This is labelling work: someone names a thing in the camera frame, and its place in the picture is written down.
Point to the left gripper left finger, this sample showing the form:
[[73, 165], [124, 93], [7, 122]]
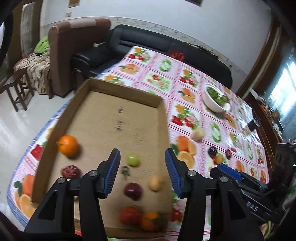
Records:
[[70, 209]]

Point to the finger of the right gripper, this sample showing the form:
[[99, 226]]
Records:
[[249, 183], [229, 172]]

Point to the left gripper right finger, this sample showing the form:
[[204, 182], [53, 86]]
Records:
[[231, 219]]

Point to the dark red jujube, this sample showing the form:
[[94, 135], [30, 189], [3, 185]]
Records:
[[228, 154]]

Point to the brown kiwi fruit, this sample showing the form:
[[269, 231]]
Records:
[[219, 159]]

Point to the dark purple plum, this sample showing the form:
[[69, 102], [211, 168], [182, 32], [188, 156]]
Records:
[[212, 152]]

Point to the orange fruit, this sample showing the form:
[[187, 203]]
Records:
[[151, 222], [68, 145]]

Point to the red tomato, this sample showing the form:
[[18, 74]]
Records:
[[130, 215]]

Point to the yellow brown small fruit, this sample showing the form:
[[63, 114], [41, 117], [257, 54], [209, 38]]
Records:
[[155, 182]]

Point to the green grape fruit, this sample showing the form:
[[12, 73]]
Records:
[[133, 160]]

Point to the black cup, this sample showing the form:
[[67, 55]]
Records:
[[252, 125]]

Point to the wooden sideboard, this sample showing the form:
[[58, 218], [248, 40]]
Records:
[[267, 132]]

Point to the pale netted pear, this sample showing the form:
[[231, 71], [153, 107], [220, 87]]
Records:
[[198, 134]]

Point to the fruit print pink tablecloth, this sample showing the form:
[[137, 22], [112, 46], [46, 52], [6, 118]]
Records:
[[181, 87]]

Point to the white bowl of greens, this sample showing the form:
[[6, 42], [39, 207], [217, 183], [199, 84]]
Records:
[[214, 99]]

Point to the shallow cardboard box tray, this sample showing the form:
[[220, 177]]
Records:
[[104, 116]]

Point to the wooden stool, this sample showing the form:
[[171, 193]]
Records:
[[21, 83]]

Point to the patterned seat cover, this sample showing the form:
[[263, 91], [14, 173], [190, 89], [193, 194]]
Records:
[[36, 66]]

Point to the black leather sofa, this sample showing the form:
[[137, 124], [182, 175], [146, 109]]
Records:
[[94, 60]]

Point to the green cushion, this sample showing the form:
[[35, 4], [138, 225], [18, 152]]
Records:
[[42, 46]]

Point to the brown armchair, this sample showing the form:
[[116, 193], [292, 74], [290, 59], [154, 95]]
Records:
[[65, 40]]

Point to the wooden glass door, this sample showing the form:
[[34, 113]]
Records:
[[20, 32]]

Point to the wall plaque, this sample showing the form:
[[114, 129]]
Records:
[[73, 3]]

